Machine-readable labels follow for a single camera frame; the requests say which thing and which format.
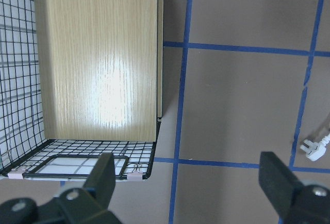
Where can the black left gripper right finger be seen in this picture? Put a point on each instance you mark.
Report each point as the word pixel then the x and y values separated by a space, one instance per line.
pixel 294 200

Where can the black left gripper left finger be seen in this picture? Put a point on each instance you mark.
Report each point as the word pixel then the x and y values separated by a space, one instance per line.
pixel 86 204

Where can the wire basket with wooden shelf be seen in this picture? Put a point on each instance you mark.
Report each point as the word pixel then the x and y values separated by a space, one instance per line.
pixel 80 78

